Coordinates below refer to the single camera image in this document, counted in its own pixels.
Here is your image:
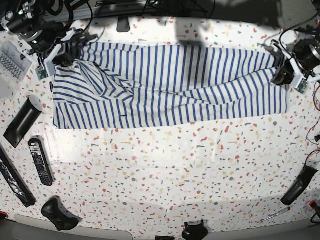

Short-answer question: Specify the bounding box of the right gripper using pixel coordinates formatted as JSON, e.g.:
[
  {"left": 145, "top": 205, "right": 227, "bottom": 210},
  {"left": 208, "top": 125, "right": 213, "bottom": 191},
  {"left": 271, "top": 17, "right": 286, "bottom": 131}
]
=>
[{"left": 22, "top": 28, "right": 99, "bottom": 77}]

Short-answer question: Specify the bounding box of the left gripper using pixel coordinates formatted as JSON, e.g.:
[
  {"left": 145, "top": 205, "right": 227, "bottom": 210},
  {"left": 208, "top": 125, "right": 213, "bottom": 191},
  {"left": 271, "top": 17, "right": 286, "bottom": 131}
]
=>
[{"left": 264, "top": 43, "right": 320, "bottom": 90}]

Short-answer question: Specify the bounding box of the blue white striped t-shirt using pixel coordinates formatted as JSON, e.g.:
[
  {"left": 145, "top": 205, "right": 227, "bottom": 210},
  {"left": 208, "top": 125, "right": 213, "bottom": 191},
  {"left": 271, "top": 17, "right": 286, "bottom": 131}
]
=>
[{"left": 53, "top": 43, "right": 288, "bottom": 130}]

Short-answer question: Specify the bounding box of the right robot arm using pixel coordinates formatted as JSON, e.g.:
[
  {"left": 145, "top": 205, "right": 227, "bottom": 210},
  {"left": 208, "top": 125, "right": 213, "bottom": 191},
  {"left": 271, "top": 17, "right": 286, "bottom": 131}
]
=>
[{"left": 0, "top": 0, "right": 98, "bottom": 79}]

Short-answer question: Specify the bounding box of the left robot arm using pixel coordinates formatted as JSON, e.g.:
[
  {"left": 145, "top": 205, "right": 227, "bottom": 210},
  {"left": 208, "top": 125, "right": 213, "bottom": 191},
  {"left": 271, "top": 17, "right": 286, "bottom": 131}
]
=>
[{"left": 271, "top": 38, "right": 320, "bottom": 94}]

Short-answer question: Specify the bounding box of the small black shirt tag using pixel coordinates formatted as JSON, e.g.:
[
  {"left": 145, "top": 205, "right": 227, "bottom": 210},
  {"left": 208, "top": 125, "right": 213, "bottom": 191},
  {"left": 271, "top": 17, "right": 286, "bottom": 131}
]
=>
[{"left": 49, "top": 82, "right": 54, "bottom": 93}]

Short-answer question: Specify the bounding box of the black clamp top edge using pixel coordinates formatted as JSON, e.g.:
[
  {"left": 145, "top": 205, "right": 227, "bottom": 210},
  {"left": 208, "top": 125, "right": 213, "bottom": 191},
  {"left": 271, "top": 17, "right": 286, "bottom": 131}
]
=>
[{"left": 116, "top": 17, "right": 131, "bottom": 33}]

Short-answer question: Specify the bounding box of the clear plastic screw box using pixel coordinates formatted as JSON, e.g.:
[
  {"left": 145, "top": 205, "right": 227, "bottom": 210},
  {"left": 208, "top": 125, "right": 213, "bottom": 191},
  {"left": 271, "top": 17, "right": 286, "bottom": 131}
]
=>
[{"left": 0, "top": 41, "right": 32, "bottom": 103}]

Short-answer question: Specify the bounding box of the black tv remote control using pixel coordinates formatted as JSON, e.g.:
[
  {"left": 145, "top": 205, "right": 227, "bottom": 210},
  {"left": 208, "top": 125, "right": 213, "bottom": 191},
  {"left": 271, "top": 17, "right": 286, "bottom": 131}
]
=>
[{"left": 28, "top": 137, "right": 54, "bottom": 186}]

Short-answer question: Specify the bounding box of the small red black clip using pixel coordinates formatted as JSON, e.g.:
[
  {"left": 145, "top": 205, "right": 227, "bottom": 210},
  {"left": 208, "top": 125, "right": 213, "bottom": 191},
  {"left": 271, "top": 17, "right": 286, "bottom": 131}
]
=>
[{"left": 309, "top": 200, "right": 318, "bottom": 209}]

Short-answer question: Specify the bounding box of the red tipped screwdriver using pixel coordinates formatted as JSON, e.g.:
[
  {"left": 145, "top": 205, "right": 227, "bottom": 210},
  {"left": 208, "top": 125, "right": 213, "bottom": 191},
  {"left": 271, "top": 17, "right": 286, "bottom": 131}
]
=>
[{"left": 260, "top": 206, "right": 291, "bottom": 223}]

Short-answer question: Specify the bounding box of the long black flat bar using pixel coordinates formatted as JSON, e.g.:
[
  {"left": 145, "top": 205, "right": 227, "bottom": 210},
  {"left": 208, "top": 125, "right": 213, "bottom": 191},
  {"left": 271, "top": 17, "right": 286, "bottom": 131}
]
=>
[{"left": 0, "top": 145, "right": 36, "bottom": 208}]

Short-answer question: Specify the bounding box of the black game controller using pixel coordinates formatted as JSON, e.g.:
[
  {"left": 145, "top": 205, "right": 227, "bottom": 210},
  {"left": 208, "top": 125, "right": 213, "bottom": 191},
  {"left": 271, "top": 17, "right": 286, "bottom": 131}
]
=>
[{"left": 41, "top": 197, "right": 79, "bottom": 232}]

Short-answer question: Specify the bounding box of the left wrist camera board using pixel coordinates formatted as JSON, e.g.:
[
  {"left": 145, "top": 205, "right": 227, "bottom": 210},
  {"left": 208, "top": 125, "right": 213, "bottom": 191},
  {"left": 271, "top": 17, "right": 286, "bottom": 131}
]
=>
[{"left": 296, "top": 80, "right": 309, "bottom": 95}]

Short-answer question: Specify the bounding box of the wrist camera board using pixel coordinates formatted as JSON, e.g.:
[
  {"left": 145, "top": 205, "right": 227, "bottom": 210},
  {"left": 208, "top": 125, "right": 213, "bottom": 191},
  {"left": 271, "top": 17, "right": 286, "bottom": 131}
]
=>
[
  {"left": 35, "top": 65, "right": 49, "bottom": 81},
  {"left": 296, "top": 80, "right": 309, "bottom": 95}
]

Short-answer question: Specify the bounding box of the red wire bundle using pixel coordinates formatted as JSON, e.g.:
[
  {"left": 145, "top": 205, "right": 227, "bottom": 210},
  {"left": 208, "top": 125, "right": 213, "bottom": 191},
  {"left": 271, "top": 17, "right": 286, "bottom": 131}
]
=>
[{"left": 306, "top": 79, "right": 320, "bottom": 163}]

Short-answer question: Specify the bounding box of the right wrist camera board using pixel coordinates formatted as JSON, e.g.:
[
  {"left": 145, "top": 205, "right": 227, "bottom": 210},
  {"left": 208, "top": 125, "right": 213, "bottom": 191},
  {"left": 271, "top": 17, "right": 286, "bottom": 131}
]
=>
[{"left": 35, "top": 65, "right": 49, "bottom": 81}]

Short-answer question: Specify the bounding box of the black handle tool right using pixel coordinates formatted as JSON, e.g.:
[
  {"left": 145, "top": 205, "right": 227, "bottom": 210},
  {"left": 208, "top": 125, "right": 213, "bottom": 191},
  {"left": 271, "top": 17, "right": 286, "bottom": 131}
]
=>
[{"left": 280, "top": 165, "right": 318, "bottom": 206}]

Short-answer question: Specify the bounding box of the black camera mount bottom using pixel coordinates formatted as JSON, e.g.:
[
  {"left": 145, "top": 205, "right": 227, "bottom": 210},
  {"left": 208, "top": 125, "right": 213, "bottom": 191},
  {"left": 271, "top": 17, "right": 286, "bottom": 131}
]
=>
[{"left": 181, "top": 219, "right": 208, "bottom": 240}]

